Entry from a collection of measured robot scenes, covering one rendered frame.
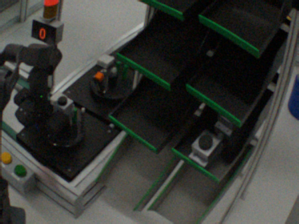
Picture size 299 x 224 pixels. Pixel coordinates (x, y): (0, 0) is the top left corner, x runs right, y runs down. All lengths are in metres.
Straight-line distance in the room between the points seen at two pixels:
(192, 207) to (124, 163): 0.21
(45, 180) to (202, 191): 0.42
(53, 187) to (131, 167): 0.23
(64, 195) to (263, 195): 0.64
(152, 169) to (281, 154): 0.62
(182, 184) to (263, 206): 0.39
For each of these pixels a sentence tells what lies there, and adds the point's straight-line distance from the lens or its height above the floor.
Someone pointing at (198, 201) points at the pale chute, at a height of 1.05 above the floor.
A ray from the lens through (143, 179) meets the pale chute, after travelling 1.12.
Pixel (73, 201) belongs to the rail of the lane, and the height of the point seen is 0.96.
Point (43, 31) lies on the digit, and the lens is 1.31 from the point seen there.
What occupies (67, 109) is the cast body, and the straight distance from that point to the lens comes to 1.22.
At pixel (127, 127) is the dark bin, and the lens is 1.01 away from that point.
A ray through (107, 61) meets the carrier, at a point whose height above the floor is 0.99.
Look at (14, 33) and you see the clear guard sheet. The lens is 1.54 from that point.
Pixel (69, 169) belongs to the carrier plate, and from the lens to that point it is 1.21.
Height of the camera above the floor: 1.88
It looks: 41 degrees down
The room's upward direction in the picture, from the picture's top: 10 degrees clockwise
